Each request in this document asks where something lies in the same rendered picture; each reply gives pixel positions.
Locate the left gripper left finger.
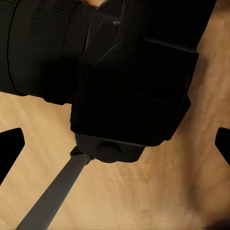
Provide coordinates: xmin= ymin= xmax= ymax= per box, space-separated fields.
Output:
xmin=0 ymin=127 xmax=25 ymax=185

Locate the digital camera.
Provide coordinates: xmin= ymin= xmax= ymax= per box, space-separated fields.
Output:
xmin=0 ymin=0 xmax=217 ymax=163

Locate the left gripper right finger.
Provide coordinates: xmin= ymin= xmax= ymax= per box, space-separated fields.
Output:
xmin=215 ymin=127 xmax=230 ymax=166

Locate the camera tripod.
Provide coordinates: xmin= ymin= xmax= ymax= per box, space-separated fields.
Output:
xmin=15 ymin=146 xmax=96 ymax=230

